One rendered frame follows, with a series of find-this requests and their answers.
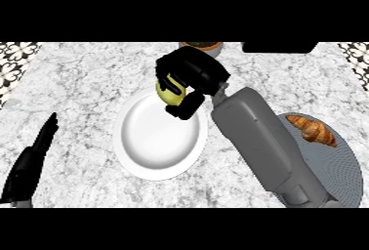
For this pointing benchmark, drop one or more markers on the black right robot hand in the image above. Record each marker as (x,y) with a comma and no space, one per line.
(194,68)

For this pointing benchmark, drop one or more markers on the yellow lemon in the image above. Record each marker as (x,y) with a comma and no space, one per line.
(171,96)

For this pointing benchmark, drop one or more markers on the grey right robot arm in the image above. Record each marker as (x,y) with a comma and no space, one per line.
(256,143)

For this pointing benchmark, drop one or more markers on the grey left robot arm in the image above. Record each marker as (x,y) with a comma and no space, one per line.
(22,204)

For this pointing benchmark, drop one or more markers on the white round plate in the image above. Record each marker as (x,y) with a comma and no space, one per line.
(160,135)

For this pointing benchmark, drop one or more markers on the grey round placemat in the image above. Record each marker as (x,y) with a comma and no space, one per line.
(330,169)

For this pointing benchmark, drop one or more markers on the black appliance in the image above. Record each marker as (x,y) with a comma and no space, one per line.
(277,47)

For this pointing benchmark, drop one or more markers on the brown croissant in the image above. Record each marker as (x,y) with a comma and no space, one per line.
(313,131)

